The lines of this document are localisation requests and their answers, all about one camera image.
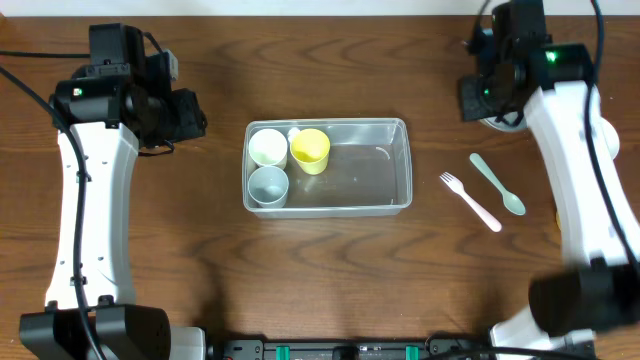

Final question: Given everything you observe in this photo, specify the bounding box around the grey-blue bowl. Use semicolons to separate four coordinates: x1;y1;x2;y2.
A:
480;112;527;133

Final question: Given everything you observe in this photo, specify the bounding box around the white cup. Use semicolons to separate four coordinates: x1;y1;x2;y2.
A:
249;129;288;169

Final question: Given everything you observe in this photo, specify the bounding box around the mint green plastic spoon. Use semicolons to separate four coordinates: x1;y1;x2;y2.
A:
469;153;526;216

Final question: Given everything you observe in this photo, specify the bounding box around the grey cup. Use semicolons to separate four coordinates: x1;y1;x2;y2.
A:
248;166;289;208

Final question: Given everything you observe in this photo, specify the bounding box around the white bowl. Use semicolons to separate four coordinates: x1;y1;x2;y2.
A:
601;118;620;160

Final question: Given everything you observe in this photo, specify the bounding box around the yellow cup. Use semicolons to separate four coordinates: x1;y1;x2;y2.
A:
288;128;331;175

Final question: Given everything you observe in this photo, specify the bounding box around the yellow bowl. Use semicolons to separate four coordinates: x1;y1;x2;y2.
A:
555;212;562;230

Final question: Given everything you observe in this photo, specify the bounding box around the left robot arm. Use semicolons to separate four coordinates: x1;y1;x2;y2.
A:
19;76;208;359

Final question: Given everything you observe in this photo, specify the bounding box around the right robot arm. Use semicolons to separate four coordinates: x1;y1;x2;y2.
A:
460;44;639;356

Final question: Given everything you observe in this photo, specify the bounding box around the clear plastic container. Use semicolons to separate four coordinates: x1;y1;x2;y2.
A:
242;118;413;219

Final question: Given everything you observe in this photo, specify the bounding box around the pink plastic fork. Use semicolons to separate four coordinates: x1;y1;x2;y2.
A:
439;172;502;232

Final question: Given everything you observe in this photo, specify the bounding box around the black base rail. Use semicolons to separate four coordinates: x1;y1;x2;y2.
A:
205;334;521;360

